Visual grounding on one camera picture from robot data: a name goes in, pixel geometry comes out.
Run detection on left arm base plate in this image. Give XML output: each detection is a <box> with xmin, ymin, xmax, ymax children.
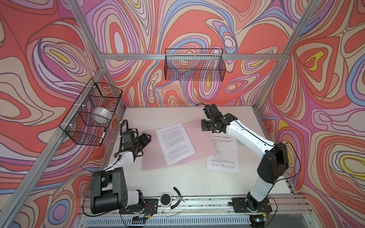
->
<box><xmin>119</xmin><ymin>198</ymin><xmax>159</xmax><ymax>216</ymax></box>

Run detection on round black white puck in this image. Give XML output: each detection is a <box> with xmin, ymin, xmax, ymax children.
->
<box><xmin>160</xmin><ymin>193</ymin><xmax>172</xmax><ymax>207</ymax></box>

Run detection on black curved cable piece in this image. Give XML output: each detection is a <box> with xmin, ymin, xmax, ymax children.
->
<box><xmin>170</xmin><ymin>187</ymin><xmax>183</xmax><ymax>210</ymax></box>

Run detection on back black wire basket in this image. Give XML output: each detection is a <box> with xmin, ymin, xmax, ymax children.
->
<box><xmin>164</xmin><ymin>47</ymin><xmax>226</xmax><ymax>82</ymax></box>

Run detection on printed paper sheet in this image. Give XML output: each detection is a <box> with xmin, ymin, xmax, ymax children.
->
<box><xmin>156</xmin><ymin>122</ymin><xmax>196</xmax><ymax>166</ymax></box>
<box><xmin>206</xmin><ymin>133</ymin><xmax>240</xmax><ymax>173</ymax></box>

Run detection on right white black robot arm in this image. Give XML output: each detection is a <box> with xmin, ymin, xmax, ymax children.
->
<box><xmin>201</xmin><ymin>104</ymin><xmax>289</xmax><ymax>211</ymax></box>

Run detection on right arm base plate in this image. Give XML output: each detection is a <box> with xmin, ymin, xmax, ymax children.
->
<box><xmin>228</xmin><ymin>198</ymin><xmax>272</xmax><ymax>214</ymax></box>

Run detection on pink paper folder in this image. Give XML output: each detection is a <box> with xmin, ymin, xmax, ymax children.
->
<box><xmin>142</xmin><ymin>120</ymin><xmax>217</xmax><ymax>171</ymax></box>

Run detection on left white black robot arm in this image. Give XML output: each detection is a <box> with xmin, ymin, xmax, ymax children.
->
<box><xmin>90</xmin><ymin>129</ymin><xmax>152</xmax><ymax>215</ymax></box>

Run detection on white marker pen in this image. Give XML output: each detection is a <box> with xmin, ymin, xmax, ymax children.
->
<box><xmin>99</xmin><ymin>130</ymin><xmax>107</xmax><ymax>145</ymax></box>

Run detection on side black wire basket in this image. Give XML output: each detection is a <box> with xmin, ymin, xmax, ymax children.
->
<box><xmin>60</xmin><ymin>79</ymin><xmax>123</xmax><ymax>146</ymax></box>

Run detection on white tape roll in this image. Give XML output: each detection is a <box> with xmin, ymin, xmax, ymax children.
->
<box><xmin>91</xmin><ymin>107</ymin><xmax>113</xmax><ymax>125</ymax></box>

